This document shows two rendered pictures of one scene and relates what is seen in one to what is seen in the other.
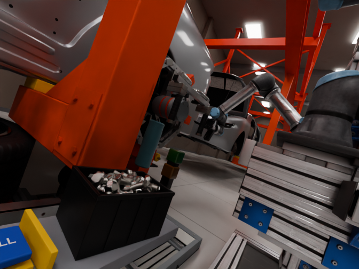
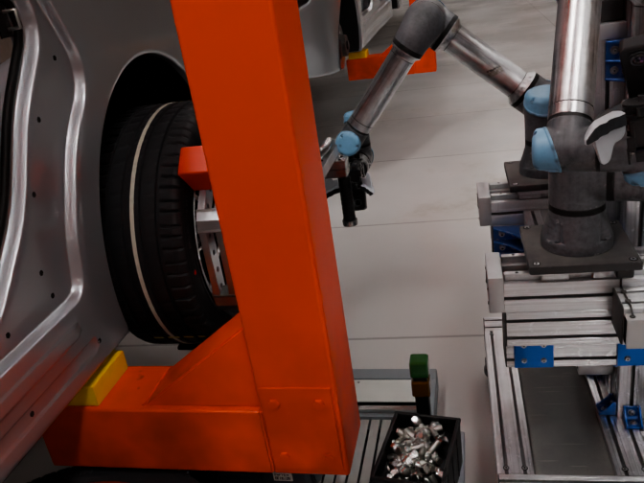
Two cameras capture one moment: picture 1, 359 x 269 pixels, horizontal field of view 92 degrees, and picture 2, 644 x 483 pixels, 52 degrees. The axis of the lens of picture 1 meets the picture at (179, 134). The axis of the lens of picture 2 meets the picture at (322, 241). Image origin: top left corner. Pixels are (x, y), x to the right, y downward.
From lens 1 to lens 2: 1.09 m
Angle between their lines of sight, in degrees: 30
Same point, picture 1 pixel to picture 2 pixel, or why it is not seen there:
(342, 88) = (583, 180)
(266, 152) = (522, 287)
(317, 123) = (569, 231)
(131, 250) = not seen: outside the picture
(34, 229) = not seen: outside the picture
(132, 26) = (321, 296)
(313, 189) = (587, 308)
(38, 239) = not seen: outside the picture
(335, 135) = (592, 241)
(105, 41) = (276, 320)
